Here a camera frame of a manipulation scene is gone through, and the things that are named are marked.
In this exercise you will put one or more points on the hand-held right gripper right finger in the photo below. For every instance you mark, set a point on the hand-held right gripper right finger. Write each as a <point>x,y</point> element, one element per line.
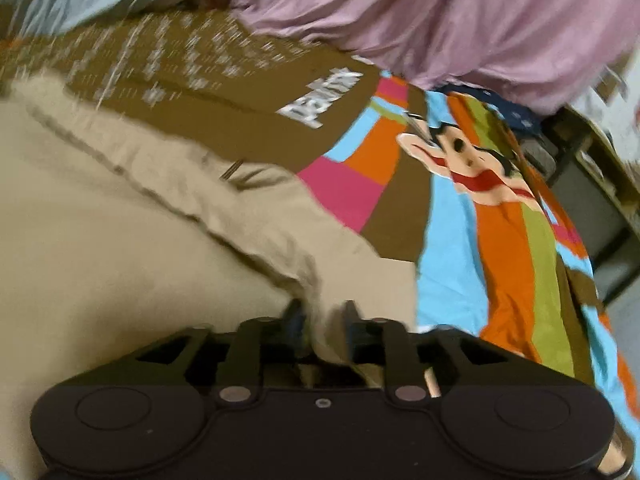
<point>352,326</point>

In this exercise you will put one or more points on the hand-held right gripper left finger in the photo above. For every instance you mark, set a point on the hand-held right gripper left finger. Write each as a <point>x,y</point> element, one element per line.
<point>296,321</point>

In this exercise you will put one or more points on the beige hooded jacket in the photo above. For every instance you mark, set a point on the beige hooded jacket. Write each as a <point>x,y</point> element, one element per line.
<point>125,260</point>

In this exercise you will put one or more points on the colourful cartoon printed bed sheet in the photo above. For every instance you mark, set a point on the colourful cartoon printed bed sheet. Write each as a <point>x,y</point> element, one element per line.
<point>450,260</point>

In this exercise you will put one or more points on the dark blue backpack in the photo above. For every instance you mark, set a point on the dark blue backpack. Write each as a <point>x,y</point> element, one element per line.
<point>505,110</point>

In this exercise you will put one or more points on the wooden shelf desk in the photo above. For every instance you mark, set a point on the wooden shelf desk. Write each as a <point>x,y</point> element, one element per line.
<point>595,185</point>

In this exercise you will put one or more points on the pink curtain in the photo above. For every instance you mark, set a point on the pink curtain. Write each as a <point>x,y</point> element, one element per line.
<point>450,20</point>

